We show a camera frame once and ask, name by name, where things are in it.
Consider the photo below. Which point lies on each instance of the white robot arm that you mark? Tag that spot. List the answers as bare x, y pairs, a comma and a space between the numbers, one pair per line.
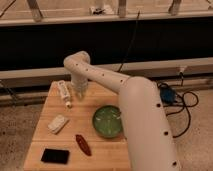
149, 139

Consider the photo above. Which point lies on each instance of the white plastic bottle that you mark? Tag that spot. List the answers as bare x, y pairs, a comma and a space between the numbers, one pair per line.
64, 93

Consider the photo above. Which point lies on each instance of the blue power adapter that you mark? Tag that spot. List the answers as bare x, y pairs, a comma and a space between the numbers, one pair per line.
167, 95

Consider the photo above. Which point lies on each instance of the green ceramic bowl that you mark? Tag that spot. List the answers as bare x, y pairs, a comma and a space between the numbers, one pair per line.
107, 121

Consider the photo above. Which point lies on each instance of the black rectangular phone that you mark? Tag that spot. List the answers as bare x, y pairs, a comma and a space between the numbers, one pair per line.
55, 156

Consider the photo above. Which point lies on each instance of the dark red oblong object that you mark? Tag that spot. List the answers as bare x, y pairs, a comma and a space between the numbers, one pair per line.
83, 145

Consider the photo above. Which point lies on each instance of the white wall plug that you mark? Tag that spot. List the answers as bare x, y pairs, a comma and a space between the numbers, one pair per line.
182, 69

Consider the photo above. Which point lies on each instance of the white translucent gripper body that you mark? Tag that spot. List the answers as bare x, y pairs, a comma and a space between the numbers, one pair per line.
80, 85

